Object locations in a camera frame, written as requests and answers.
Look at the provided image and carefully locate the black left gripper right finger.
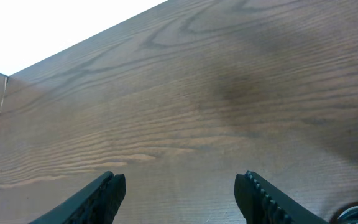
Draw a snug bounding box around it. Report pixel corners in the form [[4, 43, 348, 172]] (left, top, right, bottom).
[[234, 171, 327, 224]]

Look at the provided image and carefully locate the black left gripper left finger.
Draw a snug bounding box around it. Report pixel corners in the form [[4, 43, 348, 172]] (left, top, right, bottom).
[[32, 171, 126, 224]]

